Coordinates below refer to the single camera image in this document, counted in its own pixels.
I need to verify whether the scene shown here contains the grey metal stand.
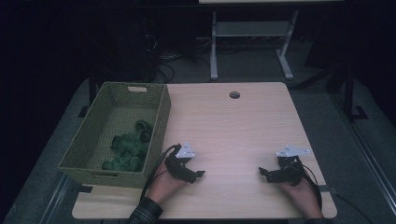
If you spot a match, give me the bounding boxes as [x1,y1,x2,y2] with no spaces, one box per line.
[209,8,300,82]

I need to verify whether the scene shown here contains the person's right hand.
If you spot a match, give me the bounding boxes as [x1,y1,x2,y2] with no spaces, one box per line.
[277,179,323,219]

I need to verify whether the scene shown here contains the person's left hand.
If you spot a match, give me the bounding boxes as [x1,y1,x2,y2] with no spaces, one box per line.
[146,163,188,205]

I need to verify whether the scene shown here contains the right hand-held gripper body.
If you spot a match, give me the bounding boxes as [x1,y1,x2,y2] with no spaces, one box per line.
[273,145,311,187]

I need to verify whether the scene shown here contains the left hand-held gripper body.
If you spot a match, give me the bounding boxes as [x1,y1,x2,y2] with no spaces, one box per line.
[163,141,198,184]

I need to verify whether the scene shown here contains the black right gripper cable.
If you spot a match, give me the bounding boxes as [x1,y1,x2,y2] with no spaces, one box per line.
[297,163,323,210]

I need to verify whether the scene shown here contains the green plush toy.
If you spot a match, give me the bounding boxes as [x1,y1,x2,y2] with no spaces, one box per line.
[101,119,154,174]

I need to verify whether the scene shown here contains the black metal stand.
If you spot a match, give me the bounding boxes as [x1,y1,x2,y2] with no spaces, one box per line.
[295,60,370,123]

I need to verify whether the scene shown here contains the green woven basket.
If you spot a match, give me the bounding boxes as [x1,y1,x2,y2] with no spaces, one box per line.
[57,81,172,189]

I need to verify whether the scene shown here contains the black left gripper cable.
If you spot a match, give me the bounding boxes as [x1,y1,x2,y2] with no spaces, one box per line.
[139,143,182,201]

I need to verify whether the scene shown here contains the tangle of black floor cables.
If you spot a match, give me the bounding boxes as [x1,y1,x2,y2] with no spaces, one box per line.
[141,32,213,84]

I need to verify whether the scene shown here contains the thin black floor cable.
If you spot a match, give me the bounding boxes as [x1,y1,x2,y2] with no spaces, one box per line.
[333,192,375,224]

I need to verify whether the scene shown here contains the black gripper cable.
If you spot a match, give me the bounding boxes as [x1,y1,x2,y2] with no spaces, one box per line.
[139,143,182,201]
[297,163,323,210]

